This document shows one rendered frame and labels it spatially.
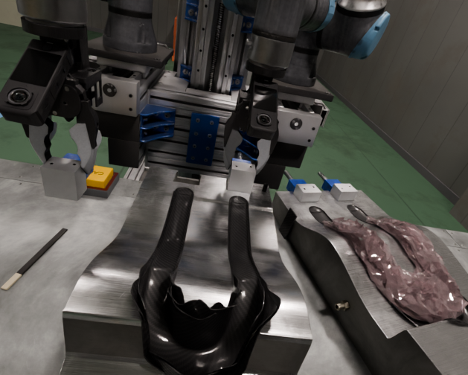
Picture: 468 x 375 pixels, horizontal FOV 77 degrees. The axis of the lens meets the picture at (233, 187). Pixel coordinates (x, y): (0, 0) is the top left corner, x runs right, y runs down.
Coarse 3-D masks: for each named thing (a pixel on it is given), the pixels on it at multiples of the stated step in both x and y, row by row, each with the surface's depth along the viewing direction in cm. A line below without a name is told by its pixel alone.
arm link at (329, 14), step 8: (320, 0) 49; (328, 0) 52; (320, 8) 50; (328, 8) 52; (312, 16) 49; (320, 16) 51; (328, 16) 54; (304, 24) 50; (312, 24) 52; (320, 24) 54
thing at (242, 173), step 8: (232, 160) 64; (240, 160) 64; (232, 168) 58; (240, 168) 58; (248, 168) 59; (232, 176) 59; (240, 176) 59; (248, 176) 59; (232, 184) 60; (240, 184) 60; (248, 184) 60; (248, 192) 61
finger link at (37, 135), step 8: (48, 120) 42; (32, 128) 42; (40, 128) 42; (48, 128) 42; (56, 128) 48; (32, 136) 43; (40, 136) 43; (48, 136) 44; (32, 144) 43; (40, 144) 43; (48, 144) 44; (40, 152) 44; (48, 152) 45
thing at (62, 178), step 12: (72, 156) 50; (48, 168) 43; (60, 168) 44; (72, 168) 44; (48, 180) 44; (60, 180) 44; (72, 180) 44; (84, 180) 48; (48, 192) 46; (60, 192) 46; (72, 192) 46; (84, 192) 49
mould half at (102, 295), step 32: (160, 192) 55; (224, 192) 59; (256, 192) 62; (128, 224) 47; (160, 224) 49; (192, 224) 50; (224, 224) 52; (256, 224) 53; (96, 256) 36; (128, 256) 38; (192, 256) 42; (224, 256) 44; (256, 256) 46; (96, 288) 31; (128, 288) 32; (192, 288) 34; (224, 288) 35; (288, 288) 37; (64, 320) 29; (96, 320) 29; (128, 320) 30; (288, 320) 33; (96, 352) 32; (128, 352) 32; (256, 352) 32; (288, 352) 32
